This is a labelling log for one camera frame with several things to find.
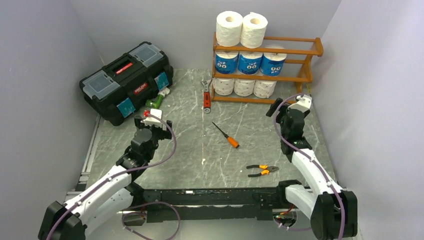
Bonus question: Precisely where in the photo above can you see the white dotted roll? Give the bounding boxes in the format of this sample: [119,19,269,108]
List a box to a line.
[253,80,277,99]

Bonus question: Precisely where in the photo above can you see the orange wooden shelf rack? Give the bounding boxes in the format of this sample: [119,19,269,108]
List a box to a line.
[211,34,324,93]

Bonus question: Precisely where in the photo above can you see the white paper towel roll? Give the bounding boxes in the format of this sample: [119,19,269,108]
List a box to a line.
[240,12,268,49]
[215,11,243,47]
[233,79,256,97]

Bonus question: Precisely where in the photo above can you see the blue monster-face roll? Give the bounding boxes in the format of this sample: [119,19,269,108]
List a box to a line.
[237,51,263,75]

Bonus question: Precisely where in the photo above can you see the white roll with red print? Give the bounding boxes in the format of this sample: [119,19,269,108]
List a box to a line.
[212,78,235,96]

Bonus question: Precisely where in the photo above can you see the blue paper roll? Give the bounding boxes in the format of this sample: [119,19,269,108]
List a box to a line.
[215,50,239,74]

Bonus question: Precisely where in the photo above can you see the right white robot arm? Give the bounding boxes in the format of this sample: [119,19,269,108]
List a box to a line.
[266,93,358,240]

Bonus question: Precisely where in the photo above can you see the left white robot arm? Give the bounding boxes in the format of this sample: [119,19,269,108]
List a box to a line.
[37,111,176,240]

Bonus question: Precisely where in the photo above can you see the green small object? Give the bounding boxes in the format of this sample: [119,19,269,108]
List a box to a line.
[145,87,170,109]

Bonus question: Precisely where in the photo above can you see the black plastic toolbox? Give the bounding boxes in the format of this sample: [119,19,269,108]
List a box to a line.
[79,41,174,126]

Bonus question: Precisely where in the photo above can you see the orange black pliers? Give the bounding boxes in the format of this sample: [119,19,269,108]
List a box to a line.
[246,164,279,178]

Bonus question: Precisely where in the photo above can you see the black orange screwdriver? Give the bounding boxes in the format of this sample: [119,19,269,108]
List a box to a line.
[212,122,240,149]

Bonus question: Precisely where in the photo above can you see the red adjustable wrench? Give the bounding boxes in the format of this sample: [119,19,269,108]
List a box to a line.
[201,79,212,114]

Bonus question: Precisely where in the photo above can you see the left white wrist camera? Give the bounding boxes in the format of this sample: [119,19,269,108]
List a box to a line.
[141,108,163,128]

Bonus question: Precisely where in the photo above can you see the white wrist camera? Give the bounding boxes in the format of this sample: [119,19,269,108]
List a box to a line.
[288,94,312,113]
[141,108,163,128]

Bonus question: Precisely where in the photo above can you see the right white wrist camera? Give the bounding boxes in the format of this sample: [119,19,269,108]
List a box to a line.
[288,94,312,113]

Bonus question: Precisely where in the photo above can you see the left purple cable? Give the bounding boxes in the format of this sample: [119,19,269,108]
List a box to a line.
[44,112,181,240]

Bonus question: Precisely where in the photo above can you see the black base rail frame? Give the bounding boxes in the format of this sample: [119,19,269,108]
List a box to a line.
[124,186,292,223]

